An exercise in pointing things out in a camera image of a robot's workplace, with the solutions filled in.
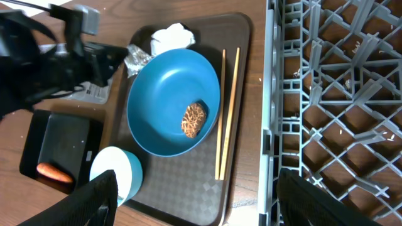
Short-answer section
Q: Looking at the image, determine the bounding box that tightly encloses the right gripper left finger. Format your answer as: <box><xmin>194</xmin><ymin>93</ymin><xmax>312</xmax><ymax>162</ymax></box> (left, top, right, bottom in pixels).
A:
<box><xmin>21</xmin><ymin>169</ymin><xmax>117</xmax><ymax>226</ymax></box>

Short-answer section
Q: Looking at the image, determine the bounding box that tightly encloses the white napkin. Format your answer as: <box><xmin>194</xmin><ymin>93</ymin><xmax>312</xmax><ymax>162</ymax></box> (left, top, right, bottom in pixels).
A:
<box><xmin>150</xmin><ymin>23</ymin><xmax>195</xmax><ymax>57</ymax></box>

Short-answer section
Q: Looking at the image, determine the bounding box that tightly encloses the brown serving tray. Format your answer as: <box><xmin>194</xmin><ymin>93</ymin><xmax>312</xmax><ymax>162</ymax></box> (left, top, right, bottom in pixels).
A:
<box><xmin>110</xmin><ymin>13</ymin><xmax>253</xmax><ymax>225</ymax></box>

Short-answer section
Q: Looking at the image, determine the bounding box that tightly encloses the orange carrot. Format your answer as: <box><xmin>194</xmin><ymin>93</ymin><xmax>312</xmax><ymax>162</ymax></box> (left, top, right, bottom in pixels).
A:
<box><xmin>36</xmin><ymin>163</ymin><xmax>73</xmax><ymax>183</ymax></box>

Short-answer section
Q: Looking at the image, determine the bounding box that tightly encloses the wooden chopstick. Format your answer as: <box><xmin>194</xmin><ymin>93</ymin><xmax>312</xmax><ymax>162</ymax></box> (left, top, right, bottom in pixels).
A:
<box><xmin>215</xmin><ymin>49</ymin><xmax>226</xmax><ymax>180</ymax></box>
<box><xmin>219</xmin><ymin>47</ymin><xmax>241</xmax><ymax>180</ymax></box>

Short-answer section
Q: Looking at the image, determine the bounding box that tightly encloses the dark blue plate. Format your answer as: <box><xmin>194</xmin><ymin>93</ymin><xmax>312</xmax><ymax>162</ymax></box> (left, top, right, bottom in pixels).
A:
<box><xmin>126</xmin><ymin>49</ymin><xmax>220</xmax><ymax>157</ymax></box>

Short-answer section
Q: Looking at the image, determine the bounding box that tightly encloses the clear plastic bin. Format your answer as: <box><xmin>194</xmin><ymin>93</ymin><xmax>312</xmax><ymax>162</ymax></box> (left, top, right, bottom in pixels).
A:
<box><xmin>39</xmin><ymin>43</ymin><xmax>113</xmax><ymax>105</ymax></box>

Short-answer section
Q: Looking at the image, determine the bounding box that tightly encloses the black tray bin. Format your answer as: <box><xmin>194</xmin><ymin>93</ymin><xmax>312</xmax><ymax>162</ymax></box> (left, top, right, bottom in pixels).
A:
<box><xmin>19</xmin><ymin>110</ymin><xmax>103</xmax><ymax>194</ymax></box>

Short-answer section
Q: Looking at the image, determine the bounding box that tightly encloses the foil wrapper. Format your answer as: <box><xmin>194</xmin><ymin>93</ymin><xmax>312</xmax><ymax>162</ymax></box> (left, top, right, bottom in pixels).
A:
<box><xmin>124</xmin><ymin>44</ymin><xmax>153</xmax><ymax>78</ymax></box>

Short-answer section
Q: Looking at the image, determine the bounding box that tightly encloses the left wooden chopstick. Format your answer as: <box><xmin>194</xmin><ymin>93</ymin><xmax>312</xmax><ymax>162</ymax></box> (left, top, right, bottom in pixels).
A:
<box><xmin>215</xmin><ymin>49</ymin><xmax>226</xmax><ymax>180</ymax></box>

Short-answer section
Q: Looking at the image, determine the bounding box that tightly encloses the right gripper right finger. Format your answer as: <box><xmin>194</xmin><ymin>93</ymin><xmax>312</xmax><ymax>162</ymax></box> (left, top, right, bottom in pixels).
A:
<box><xmin>276</xmin><ymin>168</ymin><xmax>379</xmax><ymax>226</ymax></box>

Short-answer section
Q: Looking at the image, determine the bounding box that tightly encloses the right wooden chopstick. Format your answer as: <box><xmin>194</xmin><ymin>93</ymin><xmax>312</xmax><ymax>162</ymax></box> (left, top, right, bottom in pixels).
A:
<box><xmin>219</xmin><ymin>47</ymin><xmax>241</xmax><ymax>180</ymax></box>

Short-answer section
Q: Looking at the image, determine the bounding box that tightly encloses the grey dishwasher rack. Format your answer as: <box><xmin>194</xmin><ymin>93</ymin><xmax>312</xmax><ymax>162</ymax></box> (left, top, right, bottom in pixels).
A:
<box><xmin>258</xmin><ymin>0</ymin><xmax>401</xmax><ymax>225</ymax></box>

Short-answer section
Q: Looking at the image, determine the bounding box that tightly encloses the light blue rice bowl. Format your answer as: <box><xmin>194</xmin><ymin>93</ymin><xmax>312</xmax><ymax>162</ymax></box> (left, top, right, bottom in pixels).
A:
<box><xmin>89</xmin><ymin>146</ymin><xmax>143</xmax><ymax>207</ymax></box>

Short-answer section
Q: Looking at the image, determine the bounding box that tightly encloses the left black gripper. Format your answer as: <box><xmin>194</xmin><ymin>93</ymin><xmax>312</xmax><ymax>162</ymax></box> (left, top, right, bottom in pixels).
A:
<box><xmin>31</xmin><ymin>4</ymin><xmax>129</xmax><ymax>94</ymax></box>

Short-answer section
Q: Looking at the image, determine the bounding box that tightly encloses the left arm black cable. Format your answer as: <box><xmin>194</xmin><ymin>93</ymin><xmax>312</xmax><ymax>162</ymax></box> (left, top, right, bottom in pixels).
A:
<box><xmin>0</xmin><ymin>0</ymin><xmax>53</xmax><ymax>13</ymax></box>

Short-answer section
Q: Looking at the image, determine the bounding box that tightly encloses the brown mushroom piece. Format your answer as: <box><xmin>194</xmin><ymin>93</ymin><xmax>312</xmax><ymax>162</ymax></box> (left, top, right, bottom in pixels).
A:
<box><xmin>181</xmin><ymin>103</ymin><xmax>207</xmax><ymax>139</ymax></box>

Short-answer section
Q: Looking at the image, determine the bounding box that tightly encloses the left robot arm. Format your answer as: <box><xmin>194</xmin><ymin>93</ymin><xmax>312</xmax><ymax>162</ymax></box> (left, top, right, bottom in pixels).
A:
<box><xmin>1</xmin><ymin>4</ymin><xmax>129</xmax><ymax>116</ymax></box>

